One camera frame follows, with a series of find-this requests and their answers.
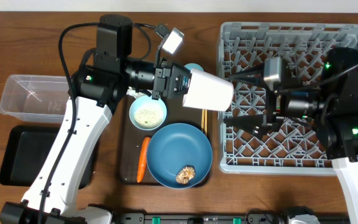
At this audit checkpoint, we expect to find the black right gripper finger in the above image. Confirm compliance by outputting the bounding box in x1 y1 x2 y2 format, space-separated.
224 114 268 139
229 63 265 86

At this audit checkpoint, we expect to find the pink plastic cup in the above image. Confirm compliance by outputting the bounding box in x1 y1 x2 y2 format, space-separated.
182 68 234 111

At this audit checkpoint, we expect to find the white tissue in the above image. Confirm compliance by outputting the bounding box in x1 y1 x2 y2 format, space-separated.
127 87 152 99

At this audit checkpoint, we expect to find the light blue small bowl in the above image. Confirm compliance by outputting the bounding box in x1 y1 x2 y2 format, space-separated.
129 96 167 131

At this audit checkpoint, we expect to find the white rice pile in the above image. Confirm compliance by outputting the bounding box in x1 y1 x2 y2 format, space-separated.
134 107 163 129

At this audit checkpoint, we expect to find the light blue plastic cup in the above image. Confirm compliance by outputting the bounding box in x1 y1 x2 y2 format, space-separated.
185 63 203 71

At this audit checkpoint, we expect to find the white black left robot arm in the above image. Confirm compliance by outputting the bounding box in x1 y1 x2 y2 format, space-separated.
0 14 191 223

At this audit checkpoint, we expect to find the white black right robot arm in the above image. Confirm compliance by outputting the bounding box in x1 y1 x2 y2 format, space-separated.
224 47 358 223

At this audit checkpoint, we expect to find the grey dishwasher rack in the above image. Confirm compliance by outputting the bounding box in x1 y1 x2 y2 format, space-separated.
217 22 358 176

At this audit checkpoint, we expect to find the wooden chopstick left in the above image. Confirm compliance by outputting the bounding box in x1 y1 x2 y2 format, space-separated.
201 110 205 132

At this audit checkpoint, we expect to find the wooden chopstick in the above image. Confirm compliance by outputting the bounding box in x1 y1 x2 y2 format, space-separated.
203 110 208 136
201 110 205 132

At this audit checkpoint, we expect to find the wooden chopstick right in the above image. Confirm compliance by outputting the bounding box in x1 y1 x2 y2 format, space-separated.
203 110 208 136

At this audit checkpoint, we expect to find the dark blue plate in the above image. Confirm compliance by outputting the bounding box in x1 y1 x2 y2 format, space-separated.
147 123 213 189

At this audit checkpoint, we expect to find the brown mushroom piece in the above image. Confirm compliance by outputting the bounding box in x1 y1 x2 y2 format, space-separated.
175 166 196 185

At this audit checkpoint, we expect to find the orange carrot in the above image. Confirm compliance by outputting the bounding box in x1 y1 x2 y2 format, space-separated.
136 137 151 183

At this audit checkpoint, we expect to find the clear plastic bin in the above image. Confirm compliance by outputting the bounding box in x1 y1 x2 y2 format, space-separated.
0 75 69 123

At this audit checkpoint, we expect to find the black plastic tray bin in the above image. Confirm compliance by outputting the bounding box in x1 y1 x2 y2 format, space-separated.
0 125 98 190

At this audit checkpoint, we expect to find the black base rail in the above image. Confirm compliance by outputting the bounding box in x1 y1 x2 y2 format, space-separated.
110 207 352 224

